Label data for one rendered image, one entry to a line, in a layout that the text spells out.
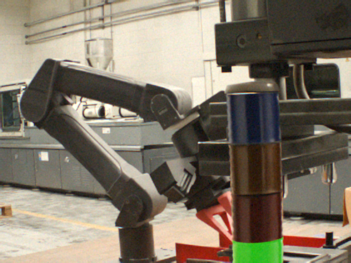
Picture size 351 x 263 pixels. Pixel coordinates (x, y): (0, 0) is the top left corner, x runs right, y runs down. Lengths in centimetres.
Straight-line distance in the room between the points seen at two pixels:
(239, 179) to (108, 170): 69
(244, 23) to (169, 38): 936
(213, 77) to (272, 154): 638
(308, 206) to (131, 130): 257
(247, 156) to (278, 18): 25
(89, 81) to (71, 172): 766
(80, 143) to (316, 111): 58
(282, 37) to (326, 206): 541
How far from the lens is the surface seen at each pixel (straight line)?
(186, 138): 107
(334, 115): 66
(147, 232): 113
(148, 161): 769
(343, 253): 83
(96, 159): 114
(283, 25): 67
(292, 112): 69
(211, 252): 102
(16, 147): 999
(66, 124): 116
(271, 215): 45
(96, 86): 113
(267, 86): 45
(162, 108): 107
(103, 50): 923
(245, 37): 72
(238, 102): 45
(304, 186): 616
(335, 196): 599
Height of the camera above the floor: 119
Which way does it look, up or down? 3 degrees down
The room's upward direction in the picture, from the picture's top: 3 degrees counter-clockwise
